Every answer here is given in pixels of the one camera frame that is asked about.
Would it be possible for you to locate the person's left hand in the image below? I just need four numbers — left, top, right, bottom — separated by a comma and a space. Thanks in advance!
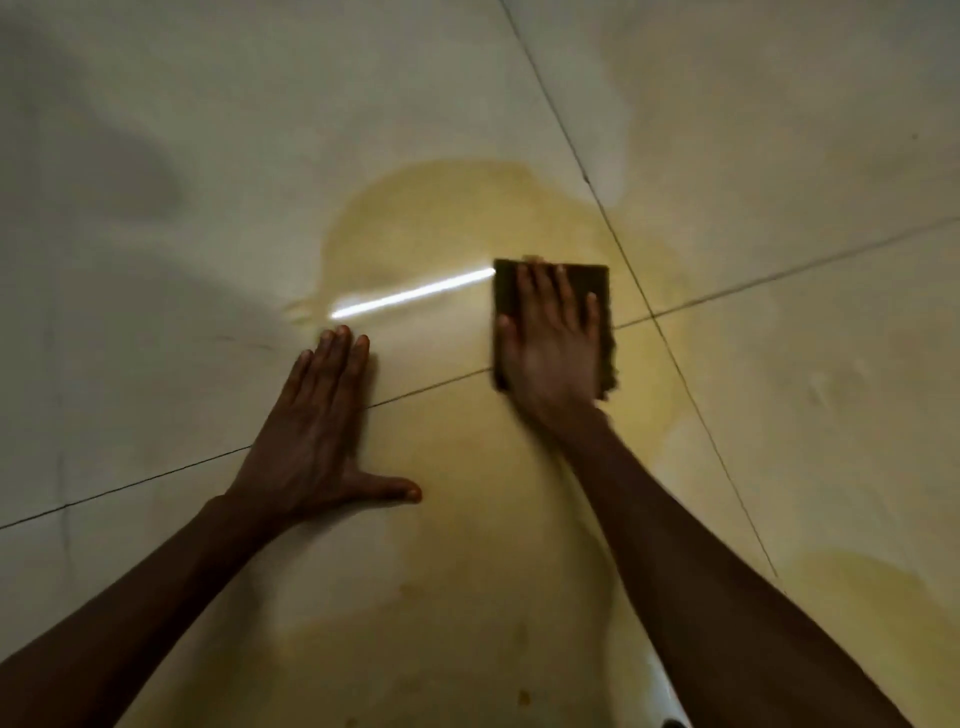
223, 324, 424, 530

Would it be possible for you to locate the person's right hand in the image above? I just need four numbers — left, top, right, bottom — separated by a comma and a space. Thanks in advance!
495, 261, 613, 438

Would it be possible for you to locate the brown-green scrub pad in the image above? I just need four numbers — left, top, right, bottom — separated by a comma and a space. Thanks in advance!
491, 256, 620, 400

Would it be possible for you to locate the person's left forearm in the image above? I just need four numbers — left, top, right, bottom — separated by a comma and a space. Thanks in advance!
0, 494, 283, 728

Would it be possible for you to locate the person's right forearm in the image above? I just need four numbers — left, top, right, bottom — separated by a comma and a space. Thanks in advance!
558, 412, 913, 728

